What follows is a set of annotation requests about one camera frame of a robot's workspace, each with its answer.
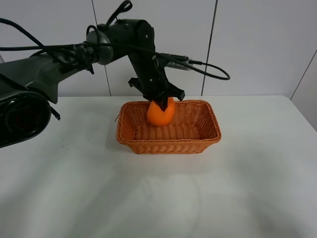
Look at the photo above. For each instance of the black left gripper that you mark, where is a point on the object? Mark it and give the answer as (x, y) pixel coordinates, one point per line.
(151, 79)

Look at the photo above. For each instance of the orange fruit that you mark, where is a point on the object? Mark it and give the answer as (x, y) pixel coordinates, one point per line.
(157, 117)

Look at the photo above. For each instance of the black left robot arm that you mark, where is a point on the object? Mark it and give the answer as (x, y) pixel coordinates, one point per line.
(29, 87)

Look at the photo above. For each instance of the orange wicker basket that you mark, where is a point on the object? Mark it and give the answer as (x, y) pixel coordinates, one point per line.
(193, 129)

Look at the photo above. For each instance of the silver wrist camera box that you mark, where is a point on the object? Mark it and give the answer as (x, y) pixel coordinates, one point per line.
(178, 66)

